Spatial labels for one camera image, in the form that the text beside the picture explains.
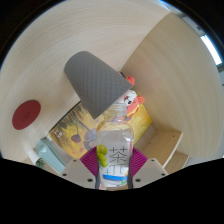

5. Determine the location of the yellow flower painting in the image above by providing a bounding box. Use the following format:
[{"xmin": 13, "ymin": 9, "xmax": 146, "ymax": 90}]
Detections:
[{"xmin": 47, "ymin": 101, "xmax": 154, "ymax": 161}]

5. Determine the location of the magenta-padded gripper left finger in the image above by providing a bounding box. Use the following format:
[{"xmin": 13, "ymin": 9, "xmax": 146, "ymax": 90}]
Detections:
[{"xmin": 60, "ymin": 147, "xmax": 101, "ymax": 190}]

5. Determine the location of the clear plastic drink bottle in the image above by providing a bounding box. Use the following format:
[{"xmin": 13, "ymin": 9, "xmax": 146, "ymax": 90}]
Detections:
[{"xmin": 95, "ymin": 102, "xmax": 136, "ymax": 191}]

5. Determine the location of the grey textured cup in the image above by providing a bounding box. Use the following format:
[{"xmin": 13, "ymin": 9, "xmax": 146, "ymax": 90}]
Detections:
[{"xmin": 63, "ymin": 50, "xmax": 134, "ymax": 120}]

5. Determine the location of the light wooden shelf unit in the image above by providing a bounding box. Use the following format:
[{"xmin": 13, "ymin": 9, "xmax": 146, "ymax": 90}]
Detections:
[{"xmin": 142, "ymin": 129, "xmax": 190, "ymax": 175}]

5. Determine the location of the red plush toy figure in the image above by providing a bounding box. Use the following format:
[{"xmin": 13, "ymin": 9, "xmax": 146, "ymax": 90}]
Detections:
[{"xmin": 123, "ymin": 75, "xmax": 146, "ymax": 118}]

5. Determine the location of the teal vase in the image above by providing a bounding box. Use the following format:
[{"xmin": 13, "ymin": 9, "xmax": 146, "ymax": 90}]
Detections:
[{"xmin": 34, "ymin": 136, "xmax": 68, "ymax": 175}]

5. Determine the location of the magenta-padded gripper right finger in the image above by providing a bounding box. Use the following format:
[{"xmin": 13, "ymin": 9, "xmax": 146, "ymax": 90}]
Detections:
[{"xmin": 128, "ymin": 147, "xmax": 170, "ymax": 190}]

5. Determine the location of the flat round red coaster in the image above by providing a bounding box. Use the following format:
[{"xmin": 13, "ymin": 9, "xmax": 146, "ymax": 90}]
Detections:
[{"xmin": 11, "ymin": 99, "xmax": 42, "ymax": 131}]

